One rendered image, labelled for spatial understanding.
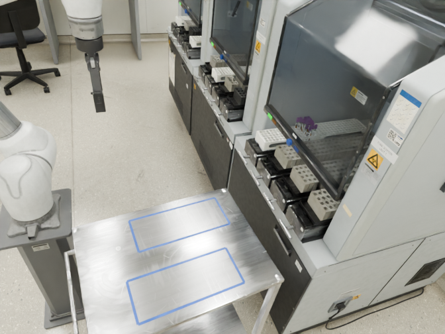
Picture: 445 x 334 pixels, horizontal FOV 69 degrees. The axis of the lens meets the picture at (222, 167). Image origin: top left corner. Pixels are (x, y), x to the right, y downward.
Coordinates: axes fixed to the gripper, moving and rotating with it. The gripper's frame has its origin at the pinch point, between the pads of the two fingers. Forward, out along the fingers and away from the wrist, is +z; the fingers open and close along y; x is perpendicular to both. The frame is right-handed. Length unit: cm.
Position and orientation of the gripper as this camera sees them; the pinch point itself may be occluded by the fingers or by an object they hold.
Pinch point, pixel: (98, 97)
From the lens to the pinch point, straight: 116.0
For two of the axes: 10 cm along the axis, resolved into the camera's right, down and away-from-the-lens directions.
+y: 3.3, 6.5, -6.9
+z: -1.0, 7.5, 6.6
